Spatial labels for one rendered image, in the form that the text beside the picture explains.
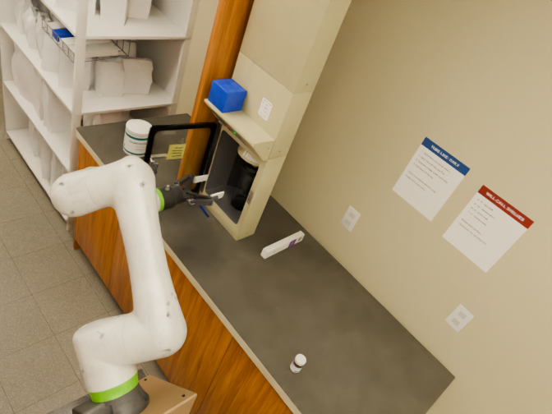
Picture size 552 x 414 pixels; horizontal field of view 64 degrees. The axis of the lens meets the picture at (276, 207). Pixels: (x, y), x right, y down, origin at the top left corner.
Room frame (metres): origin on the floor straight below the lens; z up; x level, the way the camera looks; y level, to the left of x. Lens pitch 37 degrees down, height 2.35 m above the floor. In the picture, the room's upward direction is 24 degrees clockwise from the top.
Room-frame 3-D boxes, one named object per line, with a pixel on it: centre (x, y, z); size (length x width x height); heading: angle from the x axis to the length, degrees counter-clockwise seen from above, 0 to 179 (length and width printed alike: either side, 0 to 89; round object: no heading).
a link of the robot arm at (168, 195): (1.29, 0.41, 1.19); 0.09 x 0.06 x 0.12; 56
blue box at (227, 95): (1.58, 0.35, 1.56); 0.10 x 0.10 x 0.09; 57
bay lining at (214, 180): (1.68, 0.17, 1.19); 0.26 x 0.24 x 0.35; 57
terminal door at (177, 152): (1.53, 0.47, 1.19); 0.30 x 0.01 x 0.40; 140
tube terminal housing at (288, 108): (1.68, 0.17, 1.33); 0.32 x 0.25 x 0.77; 57
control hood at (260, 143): (1.53, 0.27, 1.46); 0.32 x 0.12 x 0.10; 57
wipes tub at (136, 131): (1.82, 0.79, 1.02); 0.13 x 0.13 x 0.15
